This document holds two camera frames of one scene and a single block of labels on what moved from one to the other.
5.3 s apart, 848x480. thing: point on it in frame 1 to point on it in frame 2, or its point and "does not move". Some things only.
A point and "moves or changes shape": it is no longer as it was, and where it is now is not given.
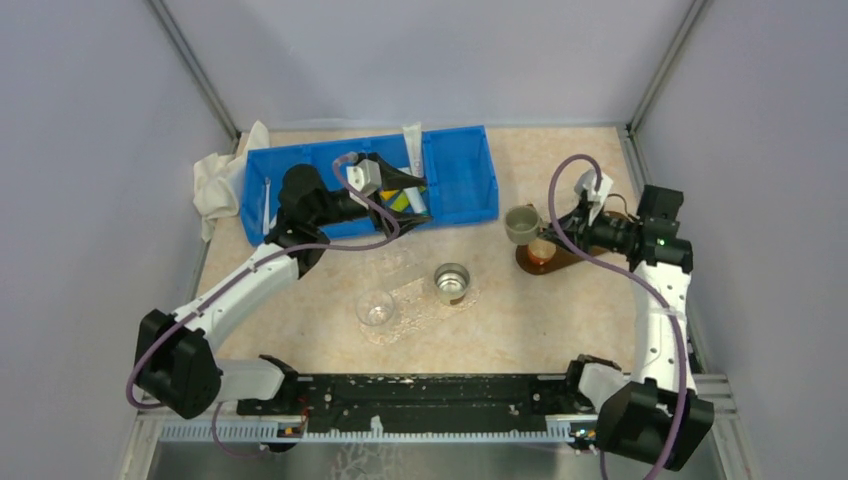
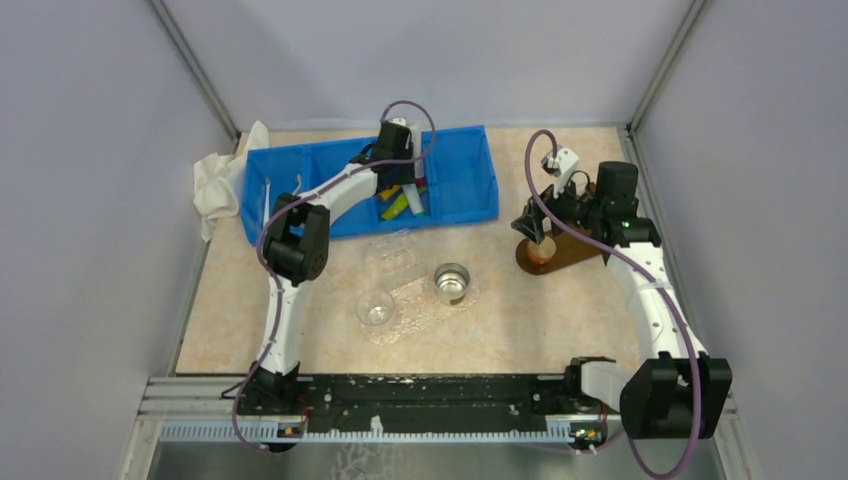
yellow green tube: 400,203 does not move
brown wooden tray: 563,257 does not move
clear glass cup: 375,308 does not move
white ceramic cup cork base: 522,222 moves or changes shape
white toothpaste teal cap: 415,200 does not move
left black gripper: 393,179 to 408,176
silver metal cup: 452,280 does not move
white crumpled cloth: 219,180 does not move
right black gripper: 574,226 to 530,223
